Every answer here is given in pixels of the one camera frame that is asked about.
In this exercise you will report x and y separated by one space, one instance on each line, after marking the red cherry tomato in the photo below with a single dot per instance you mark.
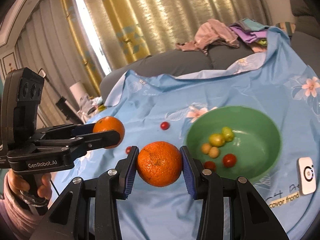
210 165
165 125
128 150
229 160

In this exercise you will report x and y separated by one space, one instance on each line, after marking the narrow gold curtain panel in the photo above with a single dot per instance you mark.
72 30

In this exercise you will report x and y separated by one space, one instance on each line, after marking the grey sheer curtain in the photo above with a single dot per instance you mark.
45 42

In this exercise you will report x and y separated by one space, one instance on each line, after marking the green plastic bowl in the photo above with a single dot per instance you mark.
250 135

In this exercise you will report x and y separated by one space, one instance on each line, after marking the person's left hand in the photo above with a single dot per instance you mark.
17 182

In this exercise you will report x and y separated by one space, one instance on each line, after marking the yellow patterned cloth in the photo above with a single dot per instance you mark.
285 27

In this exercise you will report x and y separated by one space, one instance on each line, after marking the blue floral cloth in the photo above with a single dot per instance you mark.
155 100

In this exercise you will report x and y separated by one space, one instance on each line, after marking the pink garment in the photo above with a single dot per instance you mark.
212 33

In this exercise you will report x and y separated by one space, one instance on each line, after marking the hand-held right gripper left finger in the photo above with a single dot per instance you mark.
131 172

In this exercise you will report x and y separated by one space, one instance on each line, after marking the laundry pile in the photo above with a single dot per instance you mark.
91 103

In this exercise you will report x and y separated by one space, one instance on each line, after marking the small green fruit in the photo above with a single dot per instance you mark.
228 133
216 140

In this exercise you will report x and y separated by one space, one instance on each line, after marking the black stick vacuum cleaner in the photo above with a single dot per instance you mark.
66 107

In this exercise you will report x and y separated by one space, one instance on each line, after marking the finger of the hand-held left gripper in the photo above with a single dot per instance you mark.
105 140
131 172

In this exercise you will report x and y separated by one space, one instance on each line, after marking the white rectangular device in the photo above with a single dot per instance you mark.
306 176

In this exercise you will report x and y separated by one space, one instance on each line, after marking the wide gold curtain panel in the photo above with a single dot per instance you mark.
162 17

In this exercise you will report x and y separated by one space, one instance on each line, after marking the small yellow fruit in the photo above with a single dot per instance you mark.
205 148
214 152

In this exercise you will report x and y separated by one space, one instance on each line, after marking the grey sofa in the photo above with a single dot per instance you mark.
175 62

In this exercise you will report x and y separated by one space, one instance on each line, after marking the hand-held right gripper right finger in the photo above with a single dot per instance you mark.
188 173

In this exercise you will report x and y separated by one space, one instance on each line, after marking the person's left forearm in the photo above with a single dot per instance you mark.
15 217

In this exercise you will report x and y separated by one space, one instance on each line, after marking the purple garment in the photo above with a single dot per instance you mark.
247 31

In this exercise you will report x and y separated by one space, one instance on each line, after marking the white board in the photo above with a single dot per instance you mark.
77 90

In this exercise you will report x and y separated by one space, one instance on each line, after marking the yellow-green garment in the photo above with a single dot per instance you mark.
262 42

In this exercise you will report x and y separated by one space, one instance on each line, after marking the orange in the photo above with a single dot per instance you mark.
159 163
110 125

